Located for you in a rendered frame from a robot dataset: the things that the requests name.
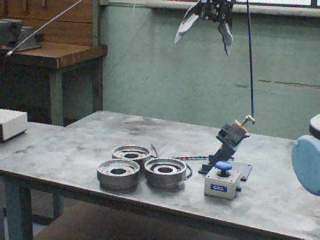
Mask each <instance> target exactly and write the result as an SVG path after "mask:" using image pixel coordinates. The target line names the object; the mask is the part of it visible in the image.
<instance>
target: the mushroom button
mask: <svg viewBox="0 0 320 240"><path fill-rule="evenodd" d="M215 167H216V168H217V169H219V170H221V173H222V174H226V171H228V170H231V169H232V168H233V165H232V164H231V163H230V162H227V161H219V162H217V163H216V165H215Z"/></svg>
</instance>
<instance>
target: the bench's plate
mask: <svg viewBox="0 0 320 240"><path fill-rule="evenodd" d="M84 125H85V127H84ZM220 130H221V129H218V128H215V127H206V126H200V125H192V124H186V123H183V122H174V121H165V120H161V119H154V118H148V117H142V116H133V115H130V114H120V113H116V112H111V111H102V110H99V111H97V112H95V113H94V114H90V115H89V116H86V117H85V118H82V119H81V120H79V121H76V122H74V123H72V124H70V125H68V126H66V127H64V128H62V129H60V130H58V131H56V132H53V133H52V134H50V135H48V136H45V137H44V138H41V139H40V140H38V141H35V142H32V143H31V144H30V145H27V146H25V147H23V148H21V149H18V150H17V151H15V152H12V153H11V154H8V155H7V156H4V157H3V158H1V159H0V176H6V177H9V178H13V179H18V180H21V181H27V182H30V183H35V184H39V185H43V186H47V187H50V188H56V189H60V190H65V191H68V192H73V193H77V194H83V195H86V196H91V197H94V198H98V199H103V200H106V201H112V202H115V203H121V204H124V205H129V206H132V207H135V208H141V209H145V210H150V211H154V212H158V213H162V214H168V215H170V216H177V217H179V218H183V219H188V220H192V221H197V222H200V223H206V224H210V225H212V226H218V227H220V228H226V229H230V230H235V231H239V232H242V233H247V234H253V235H255V236H260V237H264V238H268V239H274V240H320V196H315V195H313V194H311V193H310V192H308V191H307V190H305V188H304V187H303V186H302V185H301V184H300V182H299V181H298V179H297V177H296V174H295V172H294V170H293V165H292V162H291V149H292V147H293V144H294V142H295V141H294V140H290V139H284V138H277V137H271V136H262V135H259V134H251V135H250V137H248V138H244V139H243V140H242V143H243V144H242V143H241V144H240V145H239V148H238V149H237V151H236V152H235V154H233V156H232V157H234V158H235V159H231V158H230V159H229V160H228V161H232V162H235V163H244V164H250V165H253V166H252V169H251V172H250V173H249V176H248V178H247V179H246V181H242V180H240V185H239V187H241V188H242V191H241V192H237V194H236V195H235V197H234V199H233V201H232V200H228V199H222V198H219V197H215V196H208V195H206V194H204V180H205V177H206V175H207V174H202V173H199V172H198V170H199V168H200V167H201V165H202V163H203V162H204V161H205V160H206V159H205V158H187V159H186V158H184V159H180V158H179V159H178V160H180V161H182V162H184V163H187V165H190V167H191V169H192V174H191V176H189V177H188V178H186V179H184V181H183V183H182V184H181V185H180V186H178V187H173V188H169V189H164V188H159V187H154V186H152V185H150V184H149V183H148V182H147V181H146V178H145V176H144V172H139V179H138V180H137V183H136V185H134V186H133V187H131V188H129V189H123V190H112V189H106V188H105V187H102V186H101V185H99V184H98V183H99V181H98V179H97V165H98V164H99V163H101V162H103V161H107V160H110V159H112V154H110V153H112V151H113V149H114V148H117V147H119V146H123V145H118V144H127V145H139V146H143V147H145V148H148V149H150V151H151V155H153V156H155V157H157V154H156V152H155V150H154V148H153V147H152V146H151V144H152V145H154V147H155V148H156V150H157V153H158V155H159V158H176V157H186V156H187V157H189V156H192V157H194V156H197V157H198V156H200V153H201V156H209V154H210V153H212V154H215V153H216V152H217V150H218V149H219V148H220V146H221V144H222V143H221V142H220V141H219V140H217V143H216V141H215V140H216V139H217V138H216V139H215V137H216V136H217V134H218V132H219V131H220ZM82 133H86V134H82ZM91 134H93V135H94V136H96V139H94V136H93V135H91ZM191 136H192V138H191V139H190V141H189V142H188V139H189V138H190V137H191ZM195 136H197V137H195ZM203 136H206V137H203ZM213 138H214V139H215V140H214V139H213ZM67 139H68V140H67ZM93 140H94V141H93ZM70 141H72V142H70ZM89 141H91V142H89ZM191 143H192V144H191ZM245 143H246V146H245ZM193 144H194V145H193ZM113 145H114V146H113ZM197 145H198V146H197ZM110 146H112V147H110ZM108 148H109V149H108ZM108 151H109V152H110V153H109V152H108Z"/></svg>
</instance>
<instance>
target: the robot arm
mask: <svg viewBox="0 0 320 240"><path fill-rule="evenodd" d="M233 4H234V3H231V2H228V0H199V2H197V4H195V5H194V6H192V7H191V8H190V9H189V10H188V11H187V13H186V15H185V17H184V19H183V20H182V22H181V25H180V27H179V30H178V32H177V35H176V38H175V44H177V43H178V42H179V41H180V40H181V38H182V37H183V36H184V35H185V34H186V33H188V30H189V29H190V28H191V27H194V26H195V25H196V24H197V23H198V20H197V18H198V17H199V16H198V14H199V15H200V16H201V18H202V20H212V21H213V22H214V23H215V22H220V25H219V26H218V27H217V28H218V31H219V33H221V34H222V41H223V43H224V50H225V51H226V54H227V56H229V54H230V52H231V46H232V43H233V37H232V34H231V27H232V19H231V13H232V10H233ZM230 10H231V12H230ZM229 12H230V14H229ZM291 162H292V166H293V170H294V172H295V174H296V177H297V180H298V181H299V182H300V184H301V185H302V186H303V187H304V188H305V190H307V191H308V192H309V193H311V194H313V195H315V196H320V114H318V115H317V116H315V117H314V118H312V119H311V122H310V125H309V132H308V135H304V136H301V137H300V138H298V139H297V141H295V142H294V144H293V146H292V149H291Z"/></svg>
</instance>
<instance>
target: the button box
mask: <svg viewBox="0 0 320 240"><path fill-rule="evenodd" d="M240 179H241V172H238V171H233V170H228V171H226V174H222V173H221V170H219V169H217V168H216V167H213V168H212V169H211V170H210V172H208V174H207V175H206V177H205V180H204V194H206V195H208V196H215V197H218V198H222V199H228V200H232V201H233V199H234V197H235V195H236V194H237V192H241V191H242V188H241V187H239V185H240Z"/></svg>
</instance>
